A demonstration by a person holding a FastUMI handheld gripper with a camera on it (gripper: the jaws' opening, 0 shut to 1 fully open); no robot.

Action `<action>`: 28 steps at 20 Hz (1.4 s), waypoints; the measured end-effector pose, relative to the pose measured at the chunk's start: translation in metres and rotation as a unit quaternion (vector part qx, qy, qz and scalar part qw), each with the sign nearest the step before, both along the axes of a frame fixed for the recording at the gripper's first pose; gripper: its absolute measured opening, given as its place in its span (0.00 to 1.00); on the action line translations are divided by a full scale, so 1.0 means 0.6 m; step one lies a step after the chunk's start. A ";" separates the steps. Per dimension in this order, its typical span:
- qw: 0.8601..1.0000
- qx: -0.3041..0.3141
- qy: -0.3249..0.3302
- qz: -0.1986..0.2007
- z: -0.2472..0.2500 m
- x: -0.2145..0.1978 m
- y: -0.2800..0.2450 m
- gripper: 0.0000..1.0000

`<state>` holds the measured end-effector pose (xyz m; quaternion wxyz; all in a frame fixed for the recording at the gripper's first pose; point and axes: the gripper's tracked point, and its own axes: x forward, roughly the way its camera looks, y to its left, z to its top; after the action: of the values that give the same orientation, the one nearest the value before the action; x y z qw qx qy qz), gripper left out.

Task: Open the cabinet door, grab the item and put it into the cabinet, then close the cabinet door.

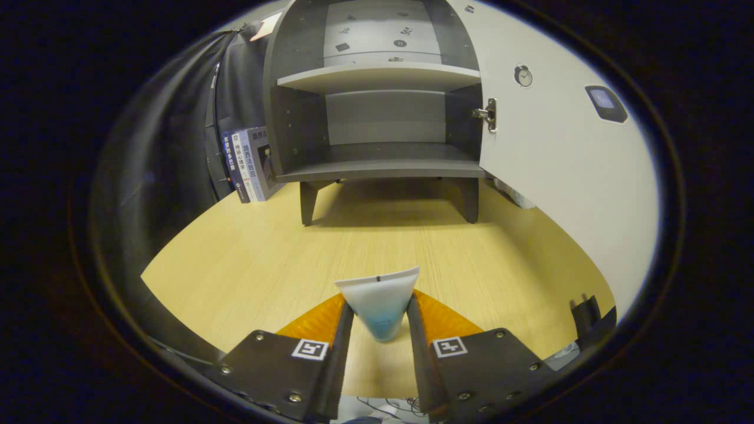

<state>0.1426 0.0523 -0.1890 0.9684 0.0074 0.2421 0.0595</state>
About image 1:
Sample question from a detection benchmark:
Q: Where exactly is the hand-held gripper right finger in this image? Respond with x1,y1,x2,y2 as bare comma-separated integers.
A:
405,289,557,423

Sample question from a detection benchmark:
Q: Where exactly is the white cabinet door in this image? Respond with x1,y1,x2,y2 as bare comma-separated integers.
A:
445,0,659,322

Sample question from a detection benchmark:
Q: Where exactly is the grey cabinet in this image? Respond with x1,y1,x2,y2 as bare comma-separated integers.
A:
262,0,498,226

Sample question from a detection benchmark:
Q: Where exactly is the black backdrop stand pole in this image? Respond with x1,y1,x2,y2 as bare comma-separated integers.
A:
203,62,236,201

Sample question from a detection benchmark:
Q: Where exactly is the white and blue tube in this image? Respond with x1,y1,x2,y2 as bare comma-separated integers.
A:
335,266,421,343

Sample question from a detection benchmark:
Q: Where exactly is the grey cover book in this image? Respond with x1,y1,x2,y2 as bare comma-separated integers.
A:
244,125,286,201

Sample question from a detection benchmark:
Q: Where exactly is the dark blue book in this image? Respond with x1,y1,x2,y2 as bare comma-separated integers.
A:
221,131,251,204

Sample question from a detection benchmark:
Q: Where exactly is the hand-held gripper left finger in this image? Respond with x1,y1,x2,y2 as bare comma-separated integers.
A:
203,293,355,423

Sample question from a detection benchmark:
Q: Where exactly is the tangle of cables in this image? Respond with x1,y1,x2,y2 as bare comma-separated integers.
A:
348,396,428,422

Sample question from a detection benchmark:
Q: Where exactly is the white spine book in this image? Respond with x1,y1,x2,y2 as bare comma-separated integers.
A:
233,130,263,203

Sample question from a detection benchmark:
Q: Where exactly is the black backdrop cloth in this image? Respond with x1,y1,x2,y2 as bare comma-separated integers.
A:
94,24,272,366

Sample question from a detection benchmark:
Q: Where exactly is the metal door hinge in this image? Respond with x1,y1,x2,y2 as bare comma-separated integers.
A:
471,98,497,133

